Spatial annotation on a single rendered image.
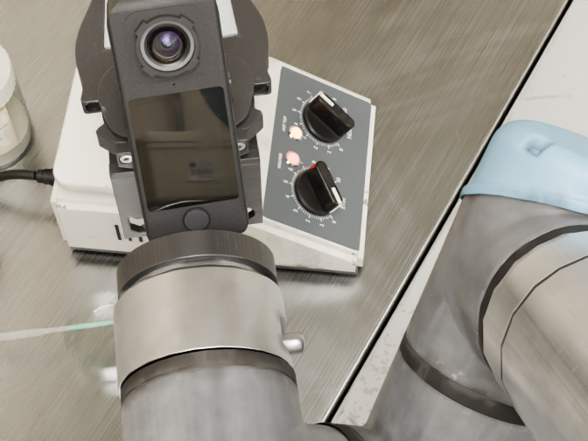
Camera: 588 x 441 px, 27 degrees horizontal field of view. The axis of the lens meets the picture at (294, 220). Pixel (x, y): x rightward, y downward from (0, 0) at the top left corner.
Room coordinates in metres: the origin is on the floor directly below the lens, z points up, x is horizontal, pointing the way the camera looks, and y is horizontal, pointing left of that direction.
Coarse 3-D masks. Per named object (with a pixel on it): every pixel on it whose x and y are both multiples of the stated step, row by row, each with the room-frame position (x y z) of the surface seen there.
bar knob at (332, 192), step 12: (312, 168) 0.41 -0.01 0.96; (324, 168) 0.41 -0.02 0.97; (300, 180) 0.40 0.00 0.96; (312, 180) 0.40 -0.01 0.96; (324, 180) 0.40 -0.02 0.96; (300, 192) 0.40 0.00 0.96; (312, 192) 0.40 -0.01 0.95; (324, 192) 0.39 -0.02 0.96; (336, 192) 0.39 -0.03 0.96; (300, 204) 0.39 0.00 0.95; (312, 204) 0.39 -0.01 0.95; (324, 204) 0.39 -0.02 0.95; (336, 204) 0.39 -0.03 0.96
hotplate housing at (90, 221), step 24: (264, 96) 0.46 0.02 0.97; (360, 96) 0.49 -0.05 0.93; (264, 120) 0.44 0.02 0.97; (264, 144) 0.43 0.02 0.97; (264, 168) 0.41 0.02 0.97; (72, 192) 0.39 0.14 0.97; (96, 192) 0.39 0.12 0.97; (264, 192) 0.39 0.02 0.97; (72, 216) 0.38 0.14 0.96; (96, 216) 0.38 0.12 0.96; (72, 240) 0.38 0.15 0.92; (96, 240) 0.38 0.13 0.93; (120, 240) 0.38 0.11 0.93; (144, 240) 0.37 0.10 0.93; (264, 240) 0.37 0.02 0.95; (288, 240) 0.37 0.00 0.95; (312, 240) 0.37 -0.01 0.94; (360, 240) 0.38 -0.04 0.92; (288, 264) 0.37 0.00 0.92; (312, 264) 0.36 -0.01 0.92; (336, 264) 0.36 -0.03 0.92; (360, 264) 0.37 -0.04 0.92
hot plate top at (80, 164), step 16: (256, 96) 0.45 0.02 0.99; (80, 112) 0.44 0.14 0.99; (64, 128) 0.42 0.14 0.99; (80, 128) 0.42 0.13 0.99; (96, 128) 0.42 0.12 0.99; (64, 144) 0.41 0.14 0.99; (80, 144) 0.41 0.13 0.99; (96, 144) 0.41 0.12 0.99; (64, 160) 0.40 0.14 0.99; (80, 160) 0.40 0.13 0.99; (96, 160) 0.40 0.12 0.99; (64, 176) 0.39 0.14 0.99; (80, 176) 0.39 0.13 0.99; (96, 176) 0.39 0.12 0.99; (112, 192) 0.38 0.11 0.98
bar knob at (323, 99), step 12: (324, 96) 0.46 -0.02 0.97; (312, 108) 0.46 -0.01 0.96; (324, 108) 0.46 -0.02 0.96; (336, 108) 0.46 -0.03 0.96; (312, 120) 0.45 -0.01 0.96; (324, 120) 0.45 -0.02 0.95; (336, 120) 0.45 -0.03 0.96; (348, 120) 0.45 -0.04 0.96; (312, 132) 0.44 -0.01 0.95; (324, 132) 0.45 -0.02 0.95; (336, 132) 0.45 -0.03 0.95
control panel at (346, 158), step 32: (288, 96) 0.47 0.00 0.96; (352, 96) 0.48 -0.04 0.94; (288, 128) 0.44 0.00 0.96; (288, 160) 0.42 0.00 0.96; (320, 160) 0.43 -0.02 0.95; (352, 160) 0.43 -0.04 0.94; (288, 192) 0.40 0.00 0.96; (352, 192) 0.41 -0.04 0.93; (288, 224) 0.37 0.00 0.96; (320, 224) 0.38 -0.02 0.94; (352, 224) 0.39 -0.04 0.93
